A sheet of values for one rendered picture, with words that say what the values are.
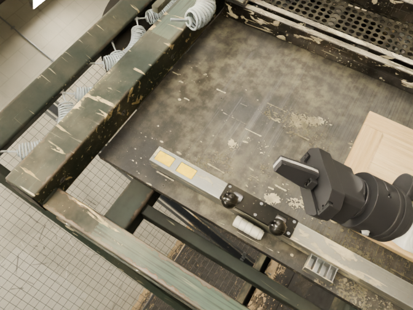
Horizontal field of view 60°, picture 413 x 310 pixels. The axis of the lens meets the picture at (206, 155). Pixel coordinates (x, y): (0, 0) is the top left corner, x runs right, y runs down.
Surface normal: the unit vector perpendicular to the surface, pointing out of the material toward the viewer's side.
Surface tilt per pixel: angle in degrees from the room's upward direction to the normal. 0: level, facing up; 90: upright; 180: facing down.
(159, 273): 60
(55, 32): 90
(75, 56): 90
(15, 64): 90
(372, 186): 16
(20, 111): 90
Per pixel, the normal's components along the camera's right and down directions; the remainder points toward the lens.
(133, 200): 0.00, -0.48
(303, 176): -0.05, 0.62
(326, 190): -0.88, -0.40
